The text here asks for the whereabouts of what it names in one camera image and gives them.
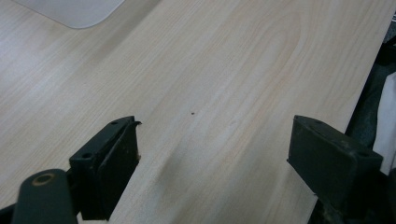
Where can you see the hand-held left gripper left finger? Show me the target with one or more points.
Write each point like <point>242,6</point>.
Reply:
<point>106,168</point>

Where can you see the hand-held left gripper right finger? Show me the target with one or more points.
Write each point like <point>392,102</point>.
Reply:
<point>330,155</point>

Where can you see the white cloth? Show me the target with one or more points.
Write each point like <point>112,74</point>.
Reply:
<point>385,124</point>

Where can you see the dark cloth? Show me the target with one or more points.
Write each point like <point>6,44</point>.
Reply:
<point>370,102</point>

